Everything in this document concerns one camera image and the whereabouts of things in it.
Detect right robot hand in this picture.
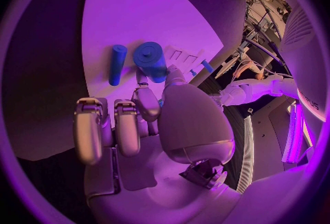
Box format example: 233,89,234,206
72,64,244,224

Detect large blue cylinder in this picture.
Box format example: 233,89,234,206
133,41,169,84

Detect white task board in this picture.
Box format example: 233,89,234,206
81,0,225,128

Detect glowing light bar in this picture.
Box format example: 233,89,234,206
280,103,305,165

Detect small blue peg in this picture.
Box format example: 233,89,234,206
200,59,215,74

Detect person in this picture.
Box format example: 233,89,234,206
234,60,266,80

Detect slim blue cylinder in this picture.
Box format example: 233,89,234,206
108,44,128,86

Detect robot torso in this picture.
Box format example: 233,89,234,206
279,4,329,123

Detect white cable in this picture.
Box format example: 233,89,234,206
232,59,295,83

